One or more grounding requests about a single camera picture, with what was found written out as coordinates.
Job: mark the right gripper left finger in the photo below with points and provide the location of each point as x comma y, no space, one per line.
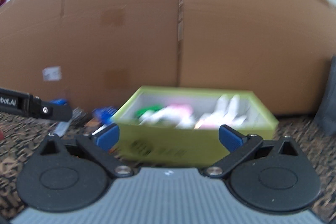
97,145

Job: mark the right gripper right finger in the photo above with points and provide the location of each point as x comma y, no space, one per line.
241,149

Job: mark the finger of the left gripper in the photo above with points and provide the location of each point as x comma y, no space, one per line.
50,111

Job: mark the white pink work gloves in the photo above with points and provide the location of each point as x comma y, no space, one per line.
226,110

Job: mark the lime green storage box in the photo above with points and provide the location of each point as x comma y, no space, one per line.
183,147

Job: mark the blue flat box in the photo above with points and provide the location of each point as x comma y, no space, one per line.
79,117

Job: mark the blue gum tub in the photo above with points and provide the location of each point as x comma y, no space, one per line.
104,114

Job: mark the white shipping label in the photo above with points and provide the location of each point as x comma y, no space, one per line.
52,73

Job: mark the large brown cardboard box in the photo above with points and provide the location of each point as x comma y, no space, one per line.
107,49

